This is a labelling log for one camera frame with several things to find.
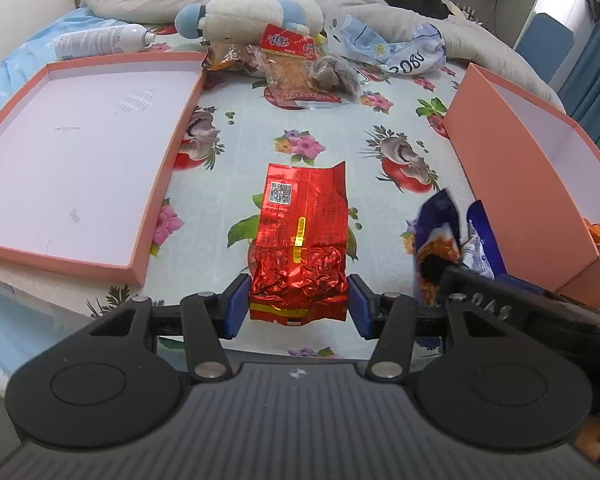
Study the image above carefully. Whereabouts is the blue bed sheet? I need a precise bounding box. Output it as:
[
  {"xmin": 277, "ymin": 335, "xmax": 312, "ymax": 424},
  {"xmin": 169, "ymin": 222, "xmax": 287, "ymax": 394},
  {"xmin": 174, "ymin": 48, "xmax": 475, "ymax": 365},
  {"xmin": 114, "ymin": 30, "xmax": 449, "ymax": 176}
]
[{"xmin": 0, "ymin": 7, "xmax": 136, "ymax": 91}]

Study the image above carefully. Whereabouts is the clear light blue plastic bag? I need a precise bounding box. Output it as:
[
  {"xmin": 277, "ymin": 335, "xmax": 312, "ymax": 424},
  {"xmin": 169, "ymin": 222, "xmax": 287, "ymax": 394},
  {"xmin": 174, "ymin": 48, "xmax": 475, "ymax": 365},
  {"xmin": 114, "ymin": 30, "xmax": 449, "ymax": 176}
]
[{"xmin": 327, "ymin": 12, "xmax": 416, "ymax": 68}]

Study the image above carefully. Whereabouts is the blue chair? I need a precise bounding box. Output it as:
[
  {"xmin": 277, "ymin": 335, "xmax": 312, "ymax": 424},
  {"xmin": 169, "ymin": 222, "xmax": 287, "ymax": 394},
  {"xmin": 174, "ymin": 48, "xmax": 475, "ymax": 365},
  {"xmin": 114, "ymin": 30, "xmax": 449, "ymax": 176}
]
[{"xmin": 515, "ymin": 12, "xmax": 576, "ymax": 72}]

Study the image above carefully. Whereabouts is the red foil packet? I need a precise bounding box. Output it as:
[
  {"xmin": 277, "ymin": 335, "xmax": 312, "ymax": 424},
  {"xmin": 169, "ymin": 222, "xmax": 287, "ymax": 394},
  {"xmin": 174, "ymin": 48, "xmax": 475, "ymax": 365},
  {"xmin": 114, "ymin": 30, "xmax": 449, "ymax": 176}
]
[{"xmin": 249, "ymin": 161, "xmax": 350, "ymax": 326}]

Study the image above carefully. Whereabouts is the blue white snack packet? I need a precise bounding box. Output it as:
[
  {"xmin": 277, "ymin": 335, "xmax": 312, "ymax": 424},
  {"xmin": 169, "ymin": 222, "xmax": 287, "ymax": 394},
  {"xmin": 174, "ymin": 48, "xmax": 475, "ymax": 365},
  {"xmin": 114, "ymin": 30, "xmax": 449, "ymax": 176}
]
[{"xmin": 462, "ymin": 200, "xmax": 508, "ymax": 281}]

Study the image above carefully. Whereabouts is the white blue printed plastic bag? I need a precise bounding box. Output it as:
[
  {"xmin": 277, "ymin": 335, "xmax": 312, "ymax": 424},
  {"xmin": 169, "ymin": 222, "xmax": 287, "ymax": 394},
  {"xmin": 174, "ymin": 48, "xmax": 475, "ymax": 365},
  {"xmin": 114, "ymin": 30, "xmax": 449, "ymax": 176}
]
[{"xmin": 377, "ymin": 22, "xmax": 448, "ymax": 77}]

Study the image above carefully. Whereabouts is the red label shredded snack packet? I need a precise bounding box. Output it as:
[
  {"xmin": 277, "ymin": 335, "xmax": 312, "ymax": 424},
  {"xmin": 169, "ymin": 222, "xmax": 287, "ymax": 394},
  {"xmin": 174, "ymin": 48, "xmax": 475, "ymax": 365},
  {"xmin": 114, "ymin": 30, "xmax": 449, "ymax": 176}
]
[{"xmin": 257, "ymin": 24, "xmax": 351, "ymax": 111}]

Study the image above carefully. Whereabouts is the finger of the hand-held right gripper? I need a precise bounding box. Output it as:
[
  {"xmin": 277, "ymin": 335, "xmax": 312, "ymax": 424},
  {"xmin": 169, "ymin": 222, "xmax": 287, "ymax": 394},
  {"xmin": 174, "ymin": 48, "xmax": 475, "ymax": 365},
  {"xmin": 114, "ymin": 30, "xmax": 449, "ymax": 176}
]
[
  {"xmin": 437, "ymin": 262, "xmax": 483, "ymax": 306},
  {"xmin": 495, "ymin": 273, "xmax": 548, "ymax": 297}
]

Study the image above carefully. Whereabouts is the fruit print mat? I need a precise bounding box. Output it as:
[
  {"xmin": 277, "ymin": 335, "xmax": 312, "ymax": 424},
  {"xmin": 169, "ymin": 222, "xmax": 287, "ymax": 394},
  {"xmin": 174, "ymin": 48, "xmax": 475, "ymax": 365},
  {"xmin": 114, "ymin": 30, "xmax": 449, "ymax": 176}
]
[{"xmin": 85, "ymin": 20, "xmax": 481, "ymax": 361}]

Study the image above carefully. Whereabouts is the plastic wrapped mattress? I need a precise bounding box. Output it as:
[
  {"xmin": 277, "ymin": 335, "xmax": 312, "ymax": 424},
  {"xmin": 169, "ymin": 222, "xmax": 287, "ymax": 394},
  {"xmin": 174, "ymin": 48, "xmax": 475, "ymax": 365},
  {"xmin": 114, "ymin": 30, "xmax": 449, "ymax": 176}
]
[{"xmin": 0, "ymin": 267, "xmax": 98, "ymax": 401}]

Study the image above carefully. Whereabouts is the orange yellow snack packet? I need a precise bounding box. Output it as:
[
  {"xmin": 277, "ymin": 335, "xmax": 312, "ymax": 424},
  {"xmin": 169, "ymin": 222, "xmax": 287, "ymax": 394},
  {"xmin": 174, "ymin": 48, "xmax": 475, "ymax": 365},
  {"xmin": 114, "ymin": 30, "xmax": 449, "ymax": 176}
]
[{"xmin": 201, "ymin": 40, "xmax": 268, "ymax": 78}]

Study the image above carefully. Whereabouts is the brown dried snack packet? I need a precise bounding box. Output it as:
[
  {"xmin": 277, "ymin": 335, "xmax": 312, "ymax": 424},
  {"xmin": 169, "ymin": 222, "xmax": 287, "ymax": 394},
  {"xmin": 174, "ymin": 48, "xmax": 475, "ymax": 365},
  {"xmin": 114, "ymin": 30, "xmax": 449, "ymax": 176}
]
[{"xmin": 310, "ymin": 54, "xmax": 363, "ymax": 106}]

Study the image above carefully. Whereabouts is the pink box lid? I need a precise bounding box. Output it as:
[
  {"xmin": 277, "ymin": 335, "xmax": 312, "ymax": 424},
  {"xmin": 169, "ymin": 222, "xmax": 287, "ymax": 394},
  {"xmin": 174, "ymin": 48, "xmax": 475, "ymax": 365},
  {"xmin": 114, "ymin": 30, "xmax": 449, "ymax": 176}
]
[{"xmin": 0, "ymin": 50, "xmax": 208, "ymax": 286}]

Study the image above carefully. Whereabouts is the row of small bottles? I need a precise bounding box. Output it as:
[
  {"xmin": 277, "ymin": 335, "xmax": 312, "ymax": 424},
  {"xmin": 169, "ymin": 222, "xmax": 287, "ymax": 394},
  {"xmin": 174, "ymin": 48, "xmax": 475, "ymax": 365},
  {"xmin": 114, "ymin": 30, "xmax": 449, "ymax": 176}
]
[{"xmin": 450, "ymin": 2, "xmax": 481, "ymax": 21}]

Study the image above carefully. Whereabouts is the blue orange print snack packet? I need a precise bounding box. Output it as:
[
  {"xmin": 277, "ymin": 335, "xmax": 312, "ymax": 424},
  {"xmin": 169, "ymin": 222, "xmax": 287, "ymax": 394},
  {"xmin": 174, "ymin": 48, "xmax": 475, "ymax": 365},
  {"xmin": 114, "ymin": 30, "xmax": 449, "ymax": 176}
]
[{"xmin": 412, "ymin": 189, "xmax": 468, "ymax": 306}]

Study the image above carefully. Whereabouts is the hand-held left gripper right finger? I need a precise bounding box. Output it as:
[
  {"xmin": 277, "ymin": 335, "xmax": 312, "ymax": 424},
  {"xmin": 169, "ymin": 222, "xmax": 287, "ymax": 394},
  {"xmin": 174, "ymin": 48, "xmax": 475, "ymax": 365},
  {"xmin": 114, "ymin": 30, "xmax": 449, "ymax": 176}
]
[{"xmin": 347, "ymin": 274, "xmax": 513, "ymax": 381}]

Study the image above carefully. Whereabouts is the white blue plush toy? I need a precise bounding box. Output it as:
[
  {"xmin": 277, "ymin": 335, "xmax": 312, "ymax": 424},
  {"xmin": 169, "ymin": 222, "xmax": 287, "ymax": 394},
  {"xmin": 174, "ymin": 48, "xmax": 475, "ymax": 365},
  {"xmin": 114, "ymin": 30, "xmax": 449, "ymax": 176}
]
[{"xmin": 174, "ymin": 0, "xmax": 326, "ymax": 46}]

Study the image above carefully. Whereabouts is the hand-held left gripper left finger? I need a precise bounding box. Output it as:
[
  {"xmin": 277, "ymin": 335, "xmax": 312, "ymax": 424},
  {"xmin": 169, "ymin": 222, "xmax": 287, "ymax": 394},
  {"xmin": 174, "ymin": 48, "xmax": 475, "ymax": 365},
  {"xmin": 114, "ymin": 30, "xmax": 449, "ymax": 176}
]
[{"xmin": 87, "ymin": 274, "xmax": 253, "ymax": 381}]

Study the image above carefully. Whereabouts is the white spray bottle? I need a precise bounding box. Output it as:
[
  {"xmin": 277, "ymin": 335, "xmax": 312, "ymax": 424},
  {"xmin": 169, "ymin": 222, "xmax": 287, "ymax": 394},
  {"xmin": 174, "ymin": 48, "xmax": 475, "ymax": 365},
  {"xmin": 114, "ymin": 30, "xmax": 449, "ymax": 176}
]
[{"xmin": 52, "ymin": 23, "xmax": 157, "ymax": 61}]

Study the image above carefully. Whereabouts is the pink cardboard box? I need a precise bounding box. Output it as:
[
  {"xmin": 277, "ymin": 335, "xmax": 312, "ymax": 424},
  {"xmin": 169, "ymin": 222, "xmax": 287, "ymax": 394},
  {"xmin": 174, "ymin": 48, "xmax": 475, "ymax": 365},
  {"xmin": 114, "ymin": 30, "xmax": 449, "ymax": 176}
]
[{"xmin": 441, "ymin": 62, "xmax": 600, "ymax": 311}]

